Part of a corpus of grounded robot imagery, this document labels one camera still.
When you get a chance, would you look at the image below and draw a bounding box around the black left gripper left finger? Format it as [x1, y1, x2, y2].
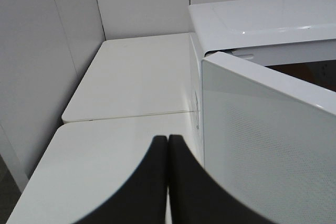
[54, 135, 167, 223]

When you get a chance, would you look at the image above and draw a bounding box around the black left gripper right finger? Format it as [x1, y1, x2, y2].
[167, 135, 265, 223]

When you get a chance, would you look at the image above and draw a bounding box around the white microwave door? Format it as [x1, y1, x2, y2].
[202, 52, 335, 223]

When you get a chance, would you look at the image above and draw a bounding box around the white table leg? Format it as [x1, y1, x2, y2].
[1, 125, 29, 193]

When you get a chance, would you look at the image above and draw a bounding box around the white microwave oven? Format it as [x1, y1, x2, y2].
[187, 0, 336, 141]

